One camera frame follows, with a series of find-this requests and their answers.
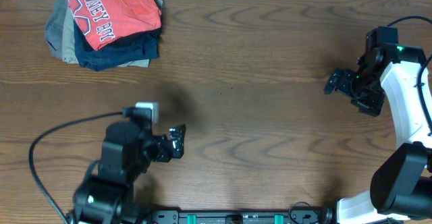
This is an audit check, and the navy blue folded garment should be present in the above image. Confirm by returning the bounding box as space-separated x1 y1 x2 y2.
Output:
72 0 160 72

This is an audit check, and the black folded shirt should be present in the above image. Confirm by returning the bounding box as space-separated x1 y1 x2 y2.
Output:
84 28 163 53

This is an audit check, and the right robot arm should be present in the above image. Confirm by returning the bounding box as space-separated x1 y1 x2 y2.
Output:
324 26 431 223

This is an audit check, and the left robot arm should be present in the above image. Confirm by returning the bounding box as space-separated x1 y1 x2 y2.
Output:
67 107 186 223

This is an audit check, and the grey folded garment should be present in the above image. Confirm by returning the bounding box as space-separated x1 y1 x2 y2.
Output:
44 0 74 62

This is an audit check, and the red t-shirt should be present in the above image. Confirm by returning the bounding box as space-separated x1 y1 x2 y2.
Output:
67 0 161 51

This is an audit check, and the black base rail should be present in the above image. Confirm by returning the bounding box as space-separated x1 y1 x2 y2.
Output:
149 207 336 224

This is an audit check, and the beige folded garment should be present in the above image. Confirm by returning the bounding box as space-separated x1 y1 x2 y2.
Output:
61 0 164 69

